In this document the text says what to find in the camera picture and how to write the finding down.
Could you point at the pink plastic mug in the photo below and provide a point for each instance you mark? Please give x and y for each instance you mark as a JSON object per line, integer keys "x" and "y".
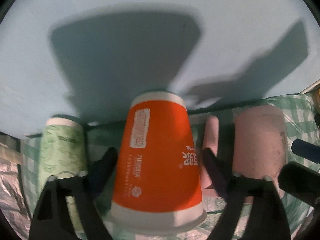
{"x": 259, "y": 148}

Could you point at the orange paper cup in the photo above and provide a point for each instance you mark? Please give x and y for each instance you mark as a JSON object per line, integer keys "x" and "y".
{"x": 157, "y": 190}

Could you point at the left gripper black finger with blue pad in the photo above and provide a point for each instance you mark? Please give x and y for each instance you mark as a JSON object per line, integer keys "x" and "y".
{"x": 51, "y": 219}
{"x": 267, "y": 219}

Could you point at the green paper cup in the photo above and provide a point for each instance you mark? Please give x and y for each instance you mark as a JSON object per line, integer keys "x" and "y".
{"x": 62, "y": 150}

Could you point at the silver foil curtain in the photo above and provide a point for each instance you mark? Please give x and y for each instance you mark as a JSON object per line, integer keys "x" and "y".
{"x": 13, "y": 204}

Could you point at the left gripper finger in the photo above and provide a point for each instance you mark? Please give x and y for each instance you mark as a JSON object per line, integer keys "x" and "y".
{"x": 306, "y": 150}
{"x": 300, "y": 182}

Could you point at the green checkered tablecloth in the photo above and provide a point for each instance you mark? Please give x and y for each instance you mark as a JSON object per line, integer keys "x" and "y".
{"x": 299, "y": 114}

